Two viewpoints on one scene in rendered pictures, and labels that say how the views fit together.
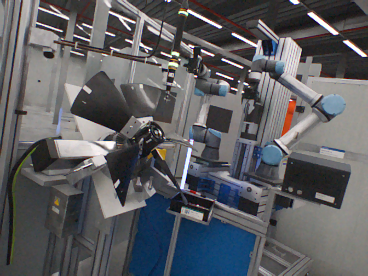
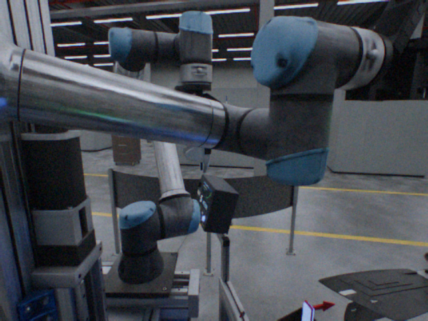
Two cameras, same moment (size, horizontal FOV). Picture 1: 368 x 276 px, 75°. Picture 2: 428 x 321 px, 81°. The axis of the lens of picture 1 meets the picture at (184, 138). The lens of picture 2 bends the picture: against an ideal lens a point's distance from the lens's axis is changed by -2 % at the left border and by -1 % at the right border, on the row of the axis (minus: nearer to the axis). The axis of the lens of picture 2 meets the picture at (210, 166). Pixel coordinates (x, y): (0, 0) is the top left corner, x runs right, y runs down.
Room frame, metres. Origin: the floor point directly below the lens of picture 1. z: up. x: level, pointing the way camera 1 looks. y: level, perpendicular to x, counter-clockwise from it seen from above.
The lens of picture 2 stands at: (1.94, 0.11, 1.58)
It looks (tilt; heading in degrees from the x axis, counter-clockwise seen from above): 13 degrees down; 225
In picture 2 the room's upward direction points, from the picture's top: straight up
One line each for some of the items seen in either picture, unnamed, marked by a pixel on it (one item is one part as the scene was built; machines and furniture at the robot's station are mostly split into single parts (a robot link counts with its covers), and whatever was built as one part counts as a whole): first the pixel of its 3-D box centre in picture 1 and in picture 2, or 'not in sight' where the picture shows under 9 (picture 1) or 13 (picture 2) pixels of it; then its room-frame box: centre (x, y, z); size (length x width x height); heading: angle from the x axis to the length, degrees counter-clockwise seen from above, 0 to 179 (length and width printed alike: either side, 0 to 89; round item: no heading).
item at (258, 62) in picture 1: (258, 64); (195, 41); (1.52, -0.36, 1.73); 0.09 x 0.08 x 0.11; 69
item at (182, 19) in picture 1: (178, 39); not in sight; (1.20, 0.12, 1.68); 0.03 x 0.03 x 0.21
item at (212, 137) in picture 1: (213, 137); not in sight; (1.92, -0.23, 1.20); 0.13 x 0.12 x 0.14; 78
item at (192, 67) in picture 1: (195, 67); (386, 69); (1.49, 0.02, 1.63); 0.12 x 0.08 x 0.09; 159
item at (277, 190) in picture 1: (293, 195); (219, 230); (1.18, -0.60, 1.04); 0.24 x 0.03 x 0.03; 59
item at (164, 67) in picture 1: (168, 75); not in sight; (1.20, 0.13, 1.50); 0.09 x 0.07 x 0.10; 94
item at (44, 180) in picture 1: (63, 173); not in sight; (1.38, 0.66, 0.85); 0.36 x 0.24 x 0.03; 149
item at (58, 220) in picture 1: (63, 210); not in sight; (1.18, 0.53, 0.73); 0.15 x 0.09 x 0.22; 59
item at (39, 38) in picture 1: (42, 39); not in sight; (1.15, 0.75, 1.54); 0.10 x 0.07 x 0.09; 94
